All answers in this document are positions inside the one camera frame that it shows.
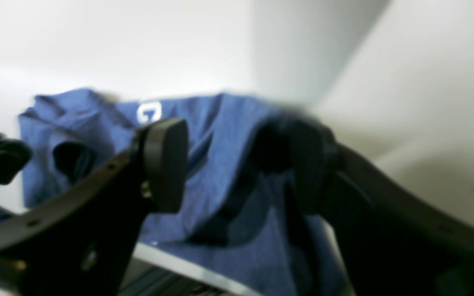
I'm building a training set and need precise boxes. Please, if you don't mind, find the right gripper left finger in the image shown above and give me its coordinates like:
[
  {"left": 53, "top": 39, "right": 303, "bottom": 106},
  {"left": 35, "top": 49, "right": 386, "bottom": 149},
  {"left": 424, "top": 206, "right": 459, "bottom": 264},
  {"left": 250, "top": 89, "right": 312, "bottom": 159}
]
[{"left": 0, "top": 118, "right": 188, "bottom": 296}]

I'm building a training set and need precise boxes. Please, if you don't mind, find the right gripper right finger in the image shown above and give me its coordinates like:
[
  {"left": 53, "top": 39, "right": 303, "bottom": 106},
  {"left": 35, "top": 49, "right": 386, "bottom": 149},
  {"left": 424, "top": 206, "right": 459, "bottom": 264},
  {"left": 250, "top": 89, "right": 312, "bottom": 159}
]
[{"left": 253, "top": 118, "right": 474, "bottom": 296}]

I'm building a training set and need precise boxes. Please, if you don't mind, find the blue grey t-shirt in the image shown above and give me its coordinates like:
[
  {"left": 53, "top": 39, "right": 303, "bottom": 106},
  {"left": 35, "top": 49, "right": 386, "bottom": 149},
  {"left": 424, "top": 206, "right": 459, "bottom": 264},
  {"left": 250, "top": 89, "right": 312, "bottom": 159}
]
[{"left": 18, "top": 89, "right": 344, "bottom": 296}]

